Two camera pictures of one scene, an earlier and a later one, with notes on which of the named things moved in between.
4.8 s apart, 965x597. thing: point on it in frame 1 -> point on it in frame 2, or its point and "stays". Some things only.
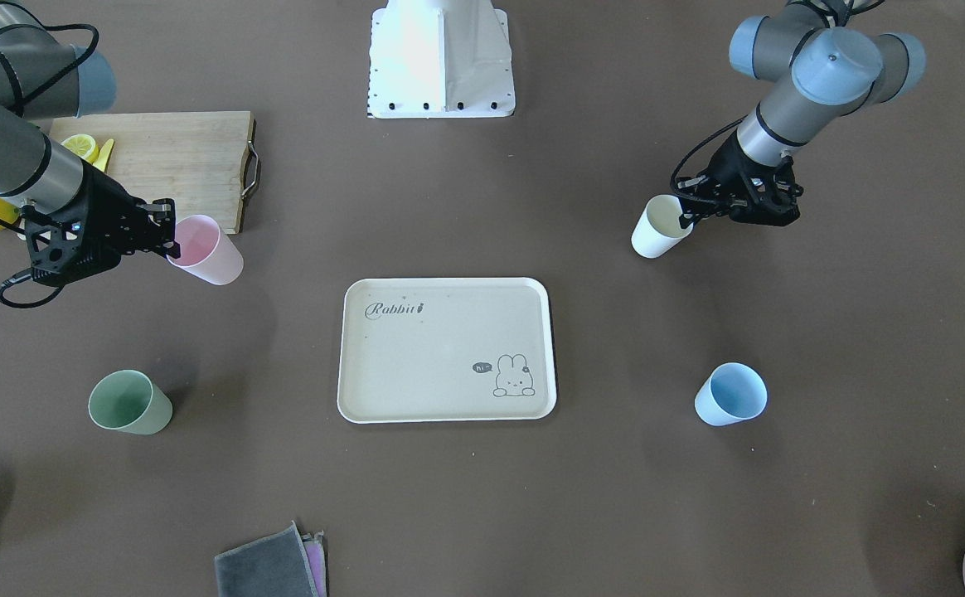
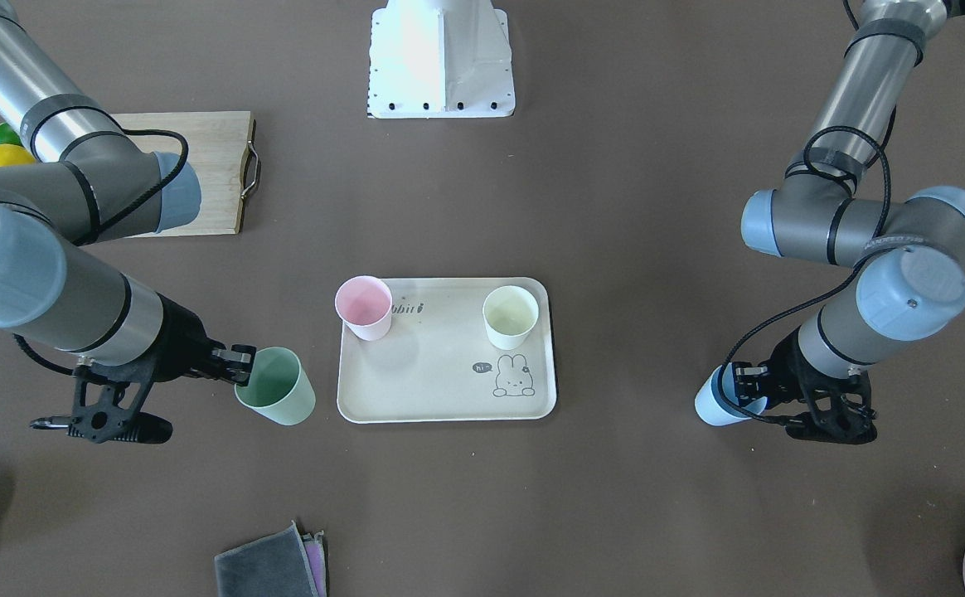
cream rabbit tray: x=415 y=350 stays
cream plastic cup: x=658 y=230 -> x=510 y=313
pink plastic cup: x=206 y=254 -> x=364 y=305
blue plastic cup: x=731 y=394 stays
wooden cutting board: x=201 y=161 stays
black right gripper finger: x=158 y=229 -> x=234 y=364
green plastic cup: x=125 y=400 -> x=278 y=387
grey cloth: x=274 y=565 stays
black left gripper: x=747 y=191 -> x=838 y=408
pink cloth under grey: x=314 y=547 stays
